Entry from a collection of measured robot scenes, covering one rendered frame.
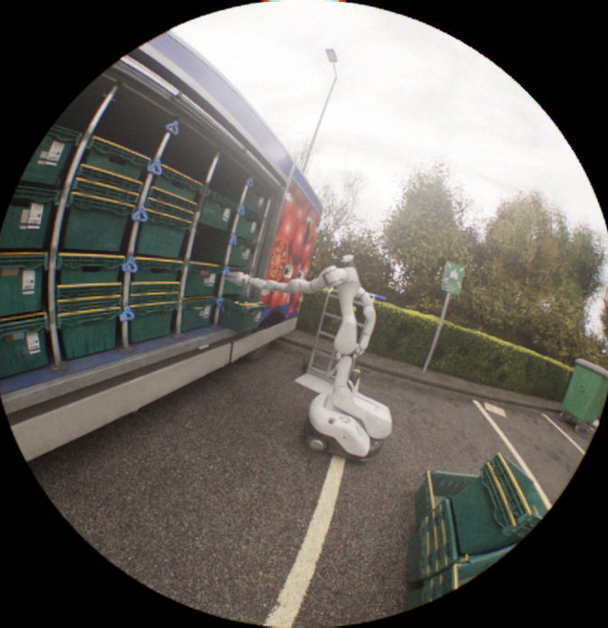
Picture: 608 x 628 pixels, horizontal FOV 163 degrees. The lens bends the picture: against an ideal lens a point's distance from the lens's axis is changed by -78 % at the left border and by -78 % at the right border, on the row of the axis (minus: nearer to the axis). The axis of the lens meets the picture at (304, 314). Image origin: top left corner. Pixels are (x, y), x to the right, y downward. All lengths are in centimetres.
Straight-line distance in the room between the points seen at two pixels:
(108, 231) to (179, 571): 164
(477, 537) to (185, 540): 126
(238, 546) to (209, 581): 27
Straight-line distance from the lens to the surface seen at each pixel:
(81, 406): 129
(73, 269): 121
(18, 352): 129
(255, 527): 135
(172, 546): 132
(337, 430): 155
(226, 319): 196
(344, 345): 144
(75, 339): 130
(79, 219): 120
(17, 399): 120
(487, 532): 108
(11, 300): 122
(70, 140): 123
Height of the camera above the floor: 126
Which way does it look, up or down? 10 degrees down
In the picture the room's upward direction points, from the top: 14 degrees clockwise
